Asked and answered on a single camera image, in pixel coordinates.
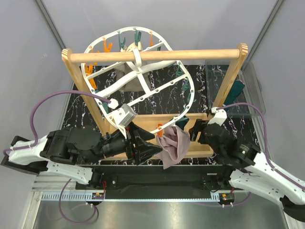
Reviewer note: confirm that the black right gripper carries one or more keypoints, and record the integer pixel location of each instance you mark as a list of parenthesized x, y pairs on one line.
[(198, 126)]

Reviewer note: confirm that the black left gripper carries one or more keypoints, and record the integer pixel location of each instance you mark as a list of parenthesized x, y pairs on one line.
[(144, 151)]

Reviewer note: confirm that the orange clothespin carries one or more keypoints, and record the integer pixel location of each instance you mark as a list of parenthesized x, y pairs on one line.
[(89, 71), (94, 58), (160, 132), (106, 47)]

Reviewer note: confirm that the pink sock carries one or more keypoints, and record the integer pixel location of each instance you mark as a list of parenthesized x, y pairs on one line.
[(175, 144)]

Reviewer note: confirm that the dark green sock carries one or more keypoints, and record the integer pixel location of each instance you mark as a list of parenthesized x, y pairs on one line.
[(234, 92), (181, 123)]

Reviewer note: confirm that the white round clip hanger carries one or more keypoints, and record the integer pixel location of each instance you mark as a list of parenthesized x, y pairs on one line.
[(151, 41)]

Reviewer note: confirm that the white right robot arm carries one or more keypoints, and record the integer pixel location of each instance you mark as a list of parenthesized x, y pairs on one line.
[(246, 167)]

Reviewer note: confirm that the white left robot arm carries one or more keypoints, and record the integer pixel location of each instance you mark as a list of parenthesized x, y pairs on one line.
[(58, 152)]

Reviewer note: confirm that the clear plastic bin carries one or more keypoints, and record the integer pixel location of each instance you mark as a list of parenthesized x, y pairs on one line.
[(215, 71)]

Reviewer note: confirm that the teal clothespin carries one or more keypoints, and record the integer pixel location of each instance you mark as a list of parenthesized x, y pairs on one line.
[(122, 42), (137, 37)]

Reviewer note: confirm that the wooden hanging rack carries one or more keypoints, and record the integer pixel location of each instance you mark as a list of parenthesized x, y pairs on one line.
[(72, 61)]

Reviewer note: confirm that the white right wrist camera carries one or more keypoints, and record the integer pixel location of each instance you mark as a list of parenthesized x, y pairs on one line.
[(219, 117)]

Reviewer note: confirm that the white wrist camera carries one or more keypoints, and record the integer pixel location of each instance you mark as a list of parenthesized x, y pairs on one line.
[(219, 117), (121, 118)]

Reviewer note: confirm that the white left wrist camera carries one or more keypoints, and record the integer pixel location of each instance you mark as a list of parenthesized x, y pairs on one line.
[(121, 118)]

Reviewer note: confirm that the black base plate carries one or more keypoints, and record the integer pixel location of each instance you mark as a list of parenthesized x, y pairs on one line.
[(154, 182)]

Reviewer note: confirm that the slotted cable duct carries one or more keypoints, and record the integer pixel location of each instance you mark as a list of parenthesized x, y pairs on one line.
[(99, 197)]

